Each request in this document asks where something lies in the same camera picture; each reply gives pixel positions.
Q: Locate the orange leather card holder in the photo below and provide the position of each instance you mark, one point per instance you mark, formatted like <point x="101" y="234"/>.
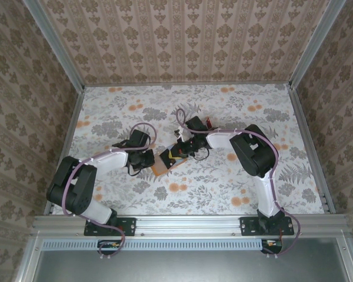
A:
<point x="160" y="170"/>

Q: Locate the black credit card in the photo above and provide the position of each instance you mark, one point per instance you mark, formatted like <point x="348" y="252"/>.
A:
<point x="166" y="158"/>

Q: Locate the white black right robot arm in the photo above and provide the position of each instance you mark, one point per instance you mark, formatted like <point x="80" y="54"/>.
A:
<point x="223" y="139"/>

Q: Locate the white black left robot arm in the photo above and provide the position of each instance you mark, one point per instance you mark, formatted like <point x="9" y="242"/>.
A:
<point x="111" y="160"/>

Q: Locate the floral patterned table cover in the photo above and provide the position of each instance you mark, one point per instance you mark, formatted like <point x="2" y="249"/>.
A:
<point x="194" y="199"/>

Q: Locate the grey metal sheet panel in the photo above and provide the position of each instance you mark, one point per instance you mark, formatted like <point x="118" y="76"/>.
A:
<point x="194" y="267"/>

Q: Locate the aluminium back rail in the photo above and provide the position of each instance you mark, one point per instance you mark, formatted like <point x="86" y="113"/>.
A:
<point x="179" y="84"/>

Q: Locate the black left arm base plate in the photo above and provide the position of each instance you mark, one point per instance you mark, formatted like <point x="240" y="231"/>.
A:
<point x="129" y="226"/>

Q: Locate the aluminium front rail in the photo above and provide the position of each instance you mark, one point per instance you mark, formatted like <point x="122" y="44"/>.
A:
<point x="188" y="224"/>

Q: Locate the aluminium side rail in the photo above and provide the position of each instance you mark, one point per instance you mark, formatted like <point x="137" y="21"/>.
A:
<point x="310" y="147"/>
<point x="69" y="132"/>

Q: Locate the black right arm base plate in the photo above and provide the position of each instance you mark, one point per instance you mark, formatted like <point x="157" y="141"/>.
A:
<point x="247" y="226"/>

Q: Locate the aluminium corner post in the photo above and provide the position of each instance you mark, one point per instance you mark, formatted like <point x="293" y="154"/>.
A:
<point x="57" y="47"/>
<point x="315" y="44"/>

